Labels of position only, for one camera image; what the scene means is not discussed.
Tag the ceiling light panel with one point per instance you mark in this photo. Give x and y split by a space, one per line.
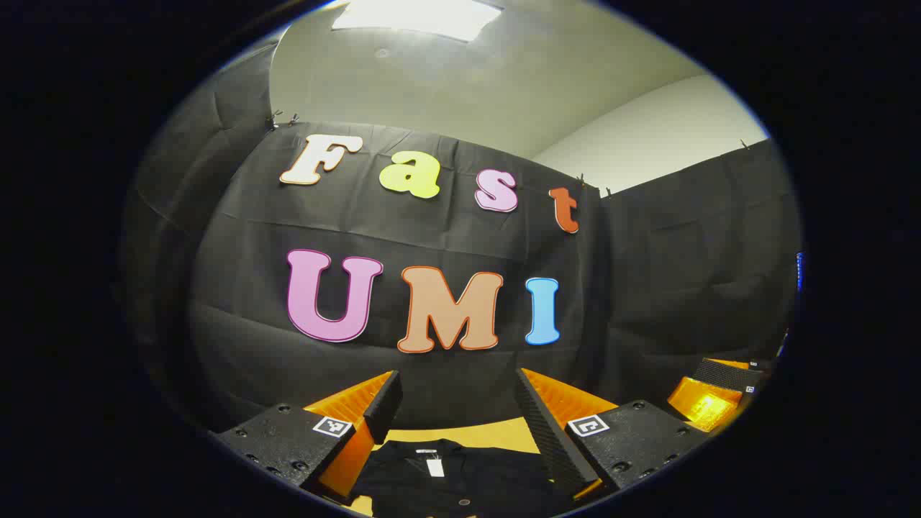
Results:
417 16

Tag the black button-up garment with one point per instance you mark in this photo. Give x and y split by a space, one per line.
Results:
460 482

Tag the black backdrop cloth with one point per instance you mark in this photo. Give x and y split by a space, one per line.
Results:
446 230

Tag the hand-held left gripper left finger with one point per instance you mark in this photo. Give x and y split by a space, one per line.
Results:
385 406

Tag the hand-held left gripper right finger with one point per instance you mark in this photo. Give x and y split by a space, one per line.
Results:
554 439

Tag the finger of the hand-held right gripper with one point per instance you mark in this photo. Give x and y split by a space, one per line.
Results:
727 375
709 404

